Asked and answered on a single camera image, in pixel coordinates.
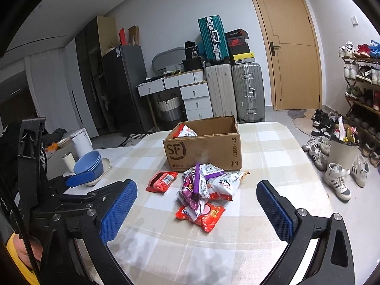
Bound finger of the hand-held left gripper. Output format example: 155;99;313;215
66;171;99;188
56;179;132;218

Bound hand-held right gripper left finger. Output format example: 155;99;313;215
39;179;138;285

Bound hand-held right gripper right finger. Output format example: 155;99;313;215
256;180;354;285

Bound small red snack packet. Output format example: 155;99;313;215
146;171;179;194

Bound white and red snack packet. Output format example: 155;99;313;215
212;171;249;201

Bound red flower-print snack packet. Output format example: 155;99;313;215
175;203;226;234

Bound purple grape candy packet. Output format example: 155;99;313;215
177;169;209;222

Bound brown cardboard box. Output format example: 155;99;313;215
163;116;243;172

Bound person's left forearm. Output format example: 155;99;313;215
5;232;40;285

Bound person's left hand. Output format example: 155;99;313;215
18;234;44;271

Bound stack of blue bowls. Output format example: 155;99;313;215
73;150;103;176

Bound white plate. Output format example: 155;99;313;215
86;157;112;186

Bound white kettle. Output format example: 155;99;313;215
70;128;94;161

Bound dark cloth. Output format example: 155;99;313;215
43;128;70;143

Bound beige checked tablecloth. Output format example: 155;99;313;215
74;122;337;285

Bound white high-top sneaker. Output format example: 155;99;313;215
350;154;370;188
324;162;352;201

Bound cluster of worn sneakers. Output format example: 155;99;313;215
301;109;342;171

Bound white wardrobe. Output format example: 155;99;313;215
25;40;100;138

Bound beige round rug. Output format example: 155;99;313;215
286;109;318;137

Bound dark grey refrigerator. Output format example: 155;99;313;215
101;45;155;134

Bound colourful wrappers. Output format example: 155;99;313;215
332;115;358;146

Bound woven laundry basket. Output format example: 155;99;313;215
154;93;182;122

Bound dark wardrobe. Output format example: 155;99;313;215
74;16;119;131

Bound silver suitcase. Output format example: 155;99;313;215
231;62;266;123

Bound beige suitcase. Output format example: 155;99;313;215
204;63;238;119

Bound white dresser with drawers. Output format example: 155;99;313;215
137;70;214;122

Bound flat cardboard sheet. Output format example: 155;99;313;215
96;16;117;57

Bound grey oval mirror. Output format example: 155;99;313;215
151;47;186;73

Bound brown paper bags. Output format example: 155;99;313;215
128;25;140;47

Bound yellow and black shoe box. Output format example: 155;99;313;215
231;52;255;65

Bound rows of assorted shoes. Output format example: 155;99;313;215
339;40;380;167

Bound black storage box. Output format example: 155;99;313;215
181;57;205;72

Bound wooden door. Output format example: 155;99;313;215
245;0;324;111

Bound plain black shoe box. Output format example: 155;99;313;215
228;43;249;56

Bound black bag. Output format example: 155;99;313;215
184;41;200;60

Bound wooden shoe rack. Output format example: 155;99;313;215
343;55;380;167

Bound teal suitcase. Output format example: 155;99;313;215
198;15;231;65

